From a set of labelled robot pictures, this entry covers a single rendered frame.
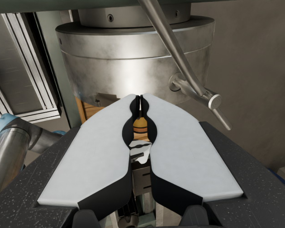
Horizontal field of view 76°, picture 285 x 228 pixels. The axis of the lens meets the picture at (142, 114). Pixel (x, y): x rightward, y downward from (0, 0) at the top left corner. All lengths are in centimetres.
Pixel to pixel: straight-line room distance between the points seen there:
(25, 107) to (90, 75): 122
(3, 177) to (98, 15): 33
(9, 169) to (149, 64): 33
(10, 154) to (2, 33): 98
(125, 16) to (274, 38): 209
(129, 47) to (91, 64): 7
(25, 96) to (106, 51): 122
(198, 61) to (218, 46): 157
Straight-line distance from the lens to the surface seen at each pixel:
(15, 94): 148
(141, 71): 28
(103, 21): 33
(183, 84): 28
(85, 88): 34
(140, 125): 48
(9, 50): 139
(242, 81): 226
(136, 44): 27
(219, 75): 203
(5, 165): 45
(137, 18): 32
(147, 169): 83
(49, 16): 97
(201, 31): 33
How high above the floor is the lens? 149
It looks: 55 degrees down
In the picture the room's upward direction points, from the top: 152 degrees clockwise
